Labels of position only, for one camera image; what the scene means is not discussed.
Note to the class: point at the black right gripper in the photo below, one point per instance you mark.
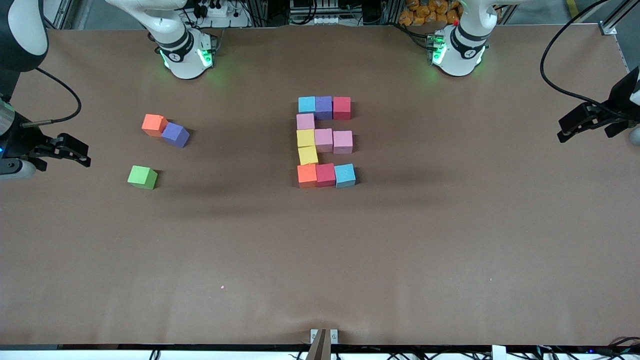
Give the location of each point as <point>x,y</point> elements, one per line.
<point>20,140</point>

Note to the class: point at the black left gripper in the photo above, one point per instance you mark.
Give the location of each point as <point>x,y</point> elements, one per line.
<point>621,99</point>

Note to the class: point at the yellow foam cube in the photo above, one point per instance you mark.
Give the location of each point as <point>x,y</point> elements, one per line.
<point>308,155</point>
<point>305,138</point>

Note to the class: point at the orange foam cube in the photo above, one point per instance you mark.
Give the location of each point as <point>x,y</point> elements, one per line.
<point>153,124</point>
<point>307,176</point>

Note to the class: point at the pale pink foam cube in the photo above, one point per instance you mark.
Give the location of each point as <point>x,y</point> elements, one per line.
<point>324,140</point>
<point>343,142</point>
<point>305,121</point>

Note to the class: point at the deep pink foam cube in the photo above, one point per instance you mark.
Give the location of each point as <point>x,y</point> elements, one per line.
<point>342,108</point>
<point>325,175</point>

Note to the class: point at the cyan foam cube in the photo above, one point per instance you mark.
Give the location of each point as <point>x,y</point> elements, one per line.
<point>306,104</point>
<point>345,175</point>

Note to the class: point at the purple foam cube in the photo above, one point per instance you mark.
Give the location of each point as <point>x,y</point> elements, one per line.
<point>324,107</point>
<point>176,134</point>

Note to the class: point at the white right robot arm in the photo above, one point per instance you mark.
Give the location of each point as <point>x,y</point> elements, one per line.
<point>185,60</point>

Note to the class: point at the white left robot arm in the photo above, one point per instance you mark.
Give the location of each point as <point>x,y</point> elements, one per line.
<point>462,55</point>

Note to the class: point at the green foam cube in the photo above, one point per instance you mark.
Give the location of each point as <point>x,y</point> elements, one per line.
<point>142,176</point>

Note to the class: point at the white power strip with plugs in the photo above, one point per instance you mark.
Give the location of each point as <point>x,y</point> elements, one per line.
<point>220,11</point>

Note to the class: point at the table cover sheet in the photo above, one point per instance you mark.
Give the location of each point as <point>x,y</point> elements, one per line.
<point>300,280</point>

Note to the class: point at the aluminium frame profile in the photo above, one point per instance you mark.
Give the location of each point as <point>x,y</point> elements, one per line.
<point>55,15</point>
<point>607,29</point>

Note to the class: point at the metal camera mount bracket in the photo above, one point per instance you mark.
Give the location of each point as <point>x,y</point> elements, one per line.
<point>324,345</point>

